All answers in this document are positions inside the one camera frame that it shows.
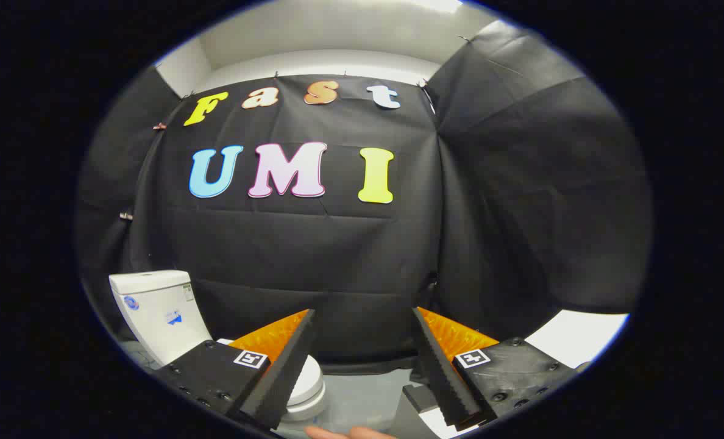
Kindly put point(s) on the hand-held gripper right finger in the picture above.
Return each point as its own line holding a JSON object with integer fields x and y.
{"x": 438, "y": 366}

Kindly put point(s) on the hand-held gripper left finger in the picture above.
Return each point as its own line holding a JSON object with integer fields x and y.
{"x": 289, "y": 366}

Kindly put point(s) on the white ceramic toilet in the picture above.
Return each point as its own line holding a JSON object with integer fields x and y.
{"x": 155, "y": 317}

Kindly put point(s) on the dark grey block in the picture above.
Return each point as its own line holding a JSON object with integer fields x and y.
{"x": 422, "y": 396}

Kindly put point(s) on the black backdrop cloth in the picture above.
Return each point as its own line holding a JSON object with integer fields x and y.
{"x": 350, "y": 256}

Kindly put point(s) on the white board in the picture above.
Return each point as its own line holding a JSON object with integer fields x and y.
{"x": 575, "y": 335}

